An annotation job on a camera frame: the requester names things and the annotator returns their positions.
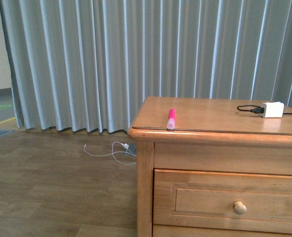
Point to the white power adapter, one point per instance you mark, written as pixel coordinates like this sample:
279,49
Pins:
272,109

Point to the wooden drawer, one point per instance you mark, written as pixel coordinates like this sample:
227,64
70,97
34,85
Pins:
205,199

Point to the grey pleated curtain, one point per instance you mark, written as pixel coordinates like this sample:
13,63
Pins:
90,64

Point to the grey floor socket box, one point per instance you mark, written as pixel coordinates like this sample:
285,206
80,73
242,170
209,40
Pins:
130,149

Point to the round wooden drawer knob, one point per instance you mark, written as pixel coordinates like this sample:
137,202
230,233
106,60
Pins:
239,208

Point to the wooden nightstand cabinet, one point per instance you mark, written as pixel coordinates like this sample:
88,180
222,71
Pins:
210,135

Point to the pink marker with clear cap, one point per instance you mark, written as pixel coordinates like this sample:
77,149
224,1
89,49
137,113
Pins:
171,119

